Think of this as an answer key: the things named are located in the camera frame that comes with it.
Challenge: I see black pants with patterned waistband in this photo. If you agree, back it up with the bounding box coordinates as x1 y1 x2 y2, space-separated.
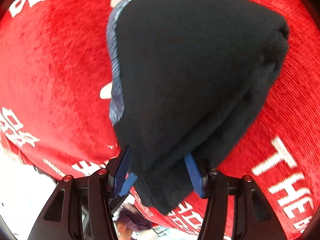
106 0 289 215

